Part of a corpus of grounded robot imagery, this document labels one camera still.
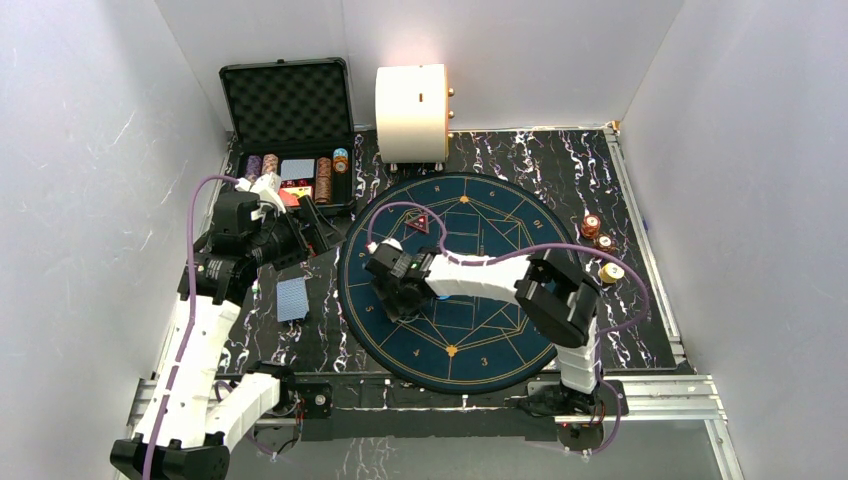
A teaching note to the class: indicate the brown poker chip stack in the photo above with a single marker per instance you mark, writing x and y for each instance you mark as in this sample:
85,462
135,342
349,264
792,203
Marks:
605,243

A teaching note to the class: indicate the aluminium frame rail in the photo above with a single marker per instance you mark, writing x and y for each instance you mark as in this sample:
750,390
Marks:
673,397

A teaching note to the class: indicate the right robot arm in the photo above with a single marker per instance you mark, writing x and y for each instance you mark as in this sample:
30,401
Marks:
558,298

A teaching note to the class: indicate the round blue poker mat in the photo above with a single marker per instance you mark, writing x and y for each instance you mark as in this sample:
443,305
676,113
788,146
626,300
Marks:
457,345

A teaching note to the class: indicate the black chip carrying case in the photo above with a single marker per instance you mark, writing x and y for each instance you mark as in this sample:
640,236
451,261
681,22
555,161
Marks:
294,110

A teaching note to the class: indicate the red triangular all-in marker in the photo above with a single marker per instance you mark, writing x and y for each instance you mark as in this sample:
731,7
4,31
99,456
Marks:
419,222

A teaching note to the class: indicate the white cylindrical device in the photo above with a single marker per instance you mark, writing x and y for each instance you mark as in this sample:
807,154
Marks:
412,115

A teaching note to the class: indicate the pink green chip row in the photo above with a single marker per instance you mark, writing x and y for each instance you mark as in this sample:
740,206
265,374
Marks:
270,163

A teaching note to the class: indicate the yellow poker chip stack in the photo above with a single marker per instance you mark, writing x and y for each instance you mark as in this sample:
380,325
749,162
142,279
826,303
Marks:
610,273

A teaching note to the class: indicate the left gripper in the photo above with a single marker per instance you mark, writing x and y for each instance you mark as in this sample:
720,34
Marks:
309,232

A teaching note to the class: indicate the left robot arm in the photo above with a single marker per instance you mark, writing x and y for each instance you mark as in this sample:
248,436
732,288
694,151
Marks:
181,435

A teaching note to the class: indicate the orange blue chip stack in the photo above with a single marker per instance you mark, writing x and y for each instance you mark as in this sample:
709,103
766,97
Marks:
341,160

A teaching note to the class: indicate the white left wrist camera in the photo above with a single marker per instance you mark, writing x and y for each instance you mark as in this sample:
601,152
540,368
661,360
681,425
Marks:
267,187

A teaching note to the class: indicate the blue playing card deck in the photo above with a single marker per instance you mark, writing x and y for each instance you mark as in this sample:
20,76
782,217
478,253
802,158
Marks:
292,300

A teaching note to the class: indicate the red card box in case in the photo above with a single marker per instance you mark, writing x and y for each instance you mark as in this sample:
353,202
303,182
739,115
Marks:
291,196

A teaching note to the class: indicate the red poker chip stack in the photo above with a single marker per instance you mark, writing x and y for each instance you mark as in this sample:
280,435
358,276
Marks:
590,227

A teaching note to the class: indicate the brown chip row in case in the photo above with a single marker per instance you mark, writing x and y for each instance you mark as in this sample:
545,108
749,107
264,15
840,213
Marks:
323,181

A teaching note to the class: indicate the card deck in case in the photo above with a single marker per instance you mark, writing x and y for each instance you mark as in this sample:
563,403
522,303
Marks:
297,169

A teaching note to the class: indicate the purple chip row in case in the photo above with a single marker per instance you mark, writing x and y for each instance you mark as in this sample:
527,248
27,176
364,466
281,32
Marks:
253,168

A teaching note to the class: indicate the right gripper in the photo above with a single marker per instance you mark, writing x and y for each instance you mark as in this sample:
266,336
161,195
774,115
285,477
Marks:
395,308

